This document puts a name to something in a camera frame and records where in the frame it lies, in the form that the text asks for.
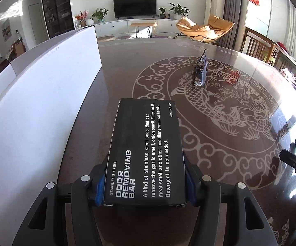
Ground black odor removing bar box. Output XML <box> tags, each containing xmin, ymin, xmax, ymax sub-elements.
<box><xmin>103</xmin><ymin>98</ymin><xmax>186</xmax><ymax>206</ymax></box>

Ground purple tinted glasses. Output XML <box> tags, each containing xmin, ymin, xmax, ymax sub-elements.
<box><xmin>192</xmin><ymin>49</ymin><xmax>207</xmax><ymax>87</ymax></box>

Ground red black cloth pouch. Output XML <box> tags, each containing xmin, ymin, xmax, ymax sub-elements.
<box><xmin>226</xmin><ymin>71</ymin><xmax>240</xmax><ymax>84</ymax></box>

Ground white cardboard storage box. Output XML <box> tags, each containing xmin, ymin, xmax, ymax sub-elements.
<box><xmin>0</xmin><ymin>27</ymin><xmax>102</xmax><ymax>245</ymax></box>

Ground wooden dining chair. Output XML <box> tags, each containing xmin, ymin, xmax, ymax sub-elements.
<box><xmin>240</xmin><ymin>27</ymin><xmax>280</xmax><ymax>67</ymax></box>

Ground orange lounge chair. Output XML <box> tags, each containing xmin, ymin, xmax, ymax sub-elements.
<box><xmin>176</xmin><ymin>15</ymin><xmax>235</xmax><ymax>43</ymax></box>

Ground distant dining table set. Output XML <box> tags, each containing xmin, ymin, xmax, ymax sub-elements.
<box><xmin>8</xmin><ymin>39</ymin><xmax>27</xmax><ymax>62</ymax></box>

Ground white low tv cabinet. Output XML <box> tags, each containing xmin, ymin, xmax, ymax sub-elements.
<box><xmin>94</xmin><ymin>18</ymin><xmax>179</xmax><ymax>38</ymax></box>

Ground grey curtain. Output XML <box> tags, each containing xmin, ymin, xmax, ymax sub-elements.
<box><xmin>220</xmin><ymin>0</ymin><xmax>248</xmax><ymax>52</ymax></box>

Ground red flower vase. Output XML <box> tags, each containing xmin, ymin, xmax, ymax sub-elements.
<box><xmin>75</xmin><ymin>10</ymin><xmax>88</xmax><ymax>27</ymax></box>

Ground small wooden bench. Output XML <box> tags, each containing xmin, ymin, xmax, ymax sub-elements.
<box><xmin>130</xmin><ymin>22</ymin><xmax>159</xmax><ymax>38</ymax></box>

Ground green potted plant left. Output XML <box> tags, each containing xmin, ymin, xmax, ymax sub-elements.
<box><xmin>91</xmin><ymin>8</ymin><xmax>108</xmax><ymax>23</ymax></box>

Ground green potted plant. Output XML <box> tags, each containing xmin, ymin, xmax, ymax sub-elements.
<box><xmin>169</xmin><ymin>3</ymin><xmax>190</xmax><ymax>20</ymax></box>
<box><xmin>91</xmin><ymin>8</ymin><xmax>108</xmax><ymax>23</ymax></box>

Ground small dark potted plant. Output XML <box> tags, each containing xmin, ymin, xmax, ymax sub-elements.
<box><xmin>159</xmin><ymin>7</ymin><xmax>166</xmax><ymax>19</ymax></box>

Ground green potted plant right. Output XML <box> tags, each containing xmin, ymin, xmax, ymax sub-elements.
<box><xmin>169</xmin><ymin>3</ymin><xmax>190</xmax><ymax>20</ymax></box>

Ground black flat screen television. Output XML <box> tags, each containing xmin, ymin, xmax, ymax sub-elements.
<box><xmin>113</xmin><ymin>0</ymin><xmax>157</xmax><ymax>18</ymax></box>

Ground dark glass display cabinet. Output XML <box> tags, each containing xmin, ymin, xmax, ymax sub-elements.
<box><xmin>42</xmin><ymin>0</ymin><xmax>74</xmax><ymax>38</ymax></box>

